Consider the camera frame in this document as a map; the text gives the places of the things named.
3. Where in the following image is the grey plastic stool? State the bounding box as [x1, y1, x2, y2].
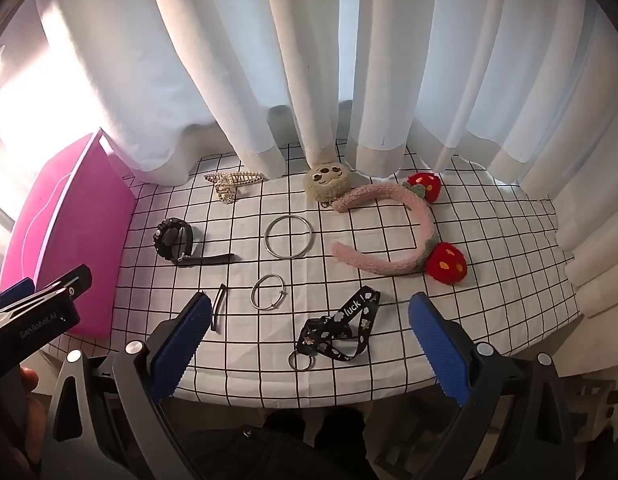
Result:
[554, 377, 618, 443]

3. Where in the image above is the pink plastic storage box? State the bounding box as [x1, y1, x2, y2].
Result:
[0, 129, 138, 341]

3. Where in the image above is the black wristwatch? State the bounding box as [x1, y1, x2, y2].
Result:
[155, 217, 236, 267]

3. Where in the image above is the large silver bangle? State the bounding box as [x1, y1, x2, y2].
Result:
[263, 214, 314, 261]

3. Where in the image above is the black printed lanyard with ring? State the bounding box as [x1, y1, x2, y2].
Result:
[288, 285, 382, 373]

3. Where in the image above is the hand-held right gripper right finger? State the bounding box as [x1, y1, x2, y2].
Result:
[408, 291, 576, 480]

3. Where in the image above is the pink strawberry plush headband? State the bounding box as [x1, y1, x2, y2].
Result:
[330, 171, 468, 287]

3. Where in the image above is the gold pearl hair claw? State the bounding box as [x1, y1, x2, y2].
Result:
[204, 171, 266, 206]

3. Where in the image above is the white curtain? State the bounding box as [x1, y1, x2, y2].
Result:
[0, 0, 618, 318]

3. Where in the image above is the small silver bangle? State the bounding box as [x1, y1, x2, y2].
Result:
[250, 273, 288, 312]

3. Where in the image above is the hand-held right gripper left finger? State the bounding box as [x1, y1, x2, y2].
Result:
[41, 291, 214, 480]

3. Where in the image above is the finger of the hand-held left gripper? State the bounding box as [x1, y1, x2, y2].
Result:
[0, 277, 38, 313]
[33, 264, 94, 306]

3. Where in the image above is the beige plush face keychain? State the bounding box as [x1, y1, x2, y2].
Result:
[302, 161, 354, 208]

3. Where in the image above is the person's left hand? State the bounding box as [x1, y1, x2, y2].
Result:
[9, 366, 54, 468]

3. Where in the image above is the black hair clip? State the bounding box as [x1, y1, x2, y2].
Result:
[210, 283, 228, 334]

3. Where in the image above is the white black grid tablecloth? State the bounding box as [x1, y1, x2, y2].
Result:
[48, 142, 584, 406]

